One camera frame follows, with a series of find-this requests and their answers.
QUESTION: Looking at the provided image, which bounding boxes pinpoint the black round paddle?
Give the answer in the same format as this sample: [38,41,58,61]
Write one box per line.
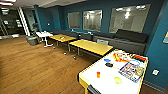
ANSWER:
[105,62,114,68]

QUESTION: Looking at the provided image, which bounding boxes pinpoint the orange game box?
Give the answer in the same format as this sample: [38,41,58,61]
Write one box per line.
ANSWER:
[112,49,132,63]

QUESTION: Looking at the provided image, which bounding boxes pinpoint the yellow framed wall notice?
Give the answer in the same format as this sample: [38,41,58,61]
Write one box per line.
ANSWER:
[162,30,168,45]

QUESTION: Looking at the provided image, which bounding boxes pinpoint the dark grey sofa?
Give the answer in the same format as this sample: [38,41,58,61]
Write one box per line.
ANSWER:
[50,29,94,42]
[92,28,150,55]

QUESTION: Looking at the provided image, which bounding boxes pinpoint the orange-red flat item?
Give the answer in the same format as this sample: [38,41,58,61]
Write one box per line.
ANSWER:
[131,54,148,62]

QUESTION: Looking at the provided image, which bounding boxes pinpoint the small white table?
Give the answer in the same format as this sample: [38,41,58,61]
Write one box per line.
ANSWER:
[35,31,54,48]

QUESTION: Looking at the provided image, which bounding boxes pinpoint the long wooden table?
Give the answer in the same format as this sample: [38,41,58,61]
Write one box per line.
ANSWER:
[68,38,115,60]
[49,34,77,52]

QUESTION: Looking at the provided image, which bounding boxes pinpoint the grey round pouf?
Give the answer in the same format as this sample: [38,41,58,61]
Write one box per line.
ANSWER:
[26,35,40,46]

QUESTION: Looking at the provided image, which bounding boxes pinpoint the small blue bowl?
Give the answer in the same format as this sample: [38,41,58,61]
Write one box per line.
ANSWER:
[103,58,111,63]

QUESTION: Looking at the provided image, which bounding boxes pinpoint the yellow-legged air hockey table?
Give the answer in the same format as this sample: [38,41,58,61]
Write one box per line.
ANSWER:
[78,49,150,94]

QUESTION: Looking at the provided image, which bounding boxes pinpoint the white pillar outlet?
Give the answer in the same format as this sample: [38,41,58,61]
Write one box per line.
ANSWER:
[152,69,160,76]

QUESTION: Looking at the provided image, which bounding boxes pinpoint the light grey sofa cushion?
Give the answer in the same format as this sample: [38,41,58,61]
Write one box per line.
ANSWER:
[96,38,110,46]

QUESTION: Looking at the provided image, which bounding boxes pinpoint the glass wall window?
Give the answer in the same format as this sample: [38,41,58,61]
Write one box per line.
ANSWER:
[82,9,104,32]
[67,12,82,30]
[108,3,151,34]

